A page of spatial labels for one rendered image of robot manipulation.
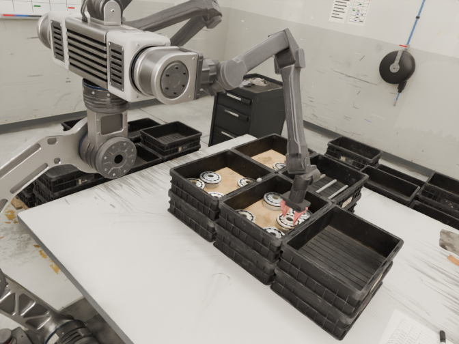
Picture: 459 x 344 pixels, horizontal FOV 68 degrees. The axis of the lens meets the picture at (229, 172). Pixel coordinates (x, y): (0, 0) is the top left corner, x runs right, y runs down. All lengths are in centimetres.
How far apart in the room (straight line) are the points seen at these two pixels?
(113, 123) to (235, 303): 73
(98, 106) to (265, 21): 445
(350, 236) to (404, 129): 321
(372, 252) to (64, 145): 118
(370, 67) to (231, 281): 372
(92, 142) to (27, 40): 297
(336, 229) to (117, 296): 90
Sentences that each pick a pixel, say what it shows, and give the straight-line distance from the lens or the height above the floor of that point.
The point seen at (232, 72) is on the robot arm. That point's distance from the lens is 98.
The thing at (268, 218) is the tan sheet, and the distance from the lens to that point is 147.
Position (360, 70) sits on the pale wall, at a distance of 469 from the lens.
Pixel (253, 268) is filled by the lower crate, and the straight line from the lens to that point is 136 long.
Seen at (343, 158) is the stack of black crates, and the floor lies 52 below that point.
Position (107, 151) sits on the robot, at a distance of 111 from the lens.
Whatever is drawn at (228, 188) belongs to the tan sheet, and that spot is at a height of 83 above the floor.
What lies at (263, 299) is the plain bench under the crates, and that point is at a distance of 132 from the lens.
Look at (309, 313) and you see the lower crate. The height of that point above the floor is 72.
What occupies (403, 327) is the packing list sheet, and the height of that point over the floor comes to 70.
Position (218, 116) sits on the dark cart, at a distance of 326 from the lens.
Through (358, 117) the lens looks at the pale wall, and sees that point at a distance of 476.
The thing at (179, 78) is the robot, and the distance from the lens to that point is 86.
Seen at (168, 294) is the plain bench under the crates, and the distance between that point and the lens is 128.
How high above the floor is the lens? 167
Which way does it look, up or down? 29 degrees down
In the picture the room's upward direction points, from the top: 9 degrees clockwise
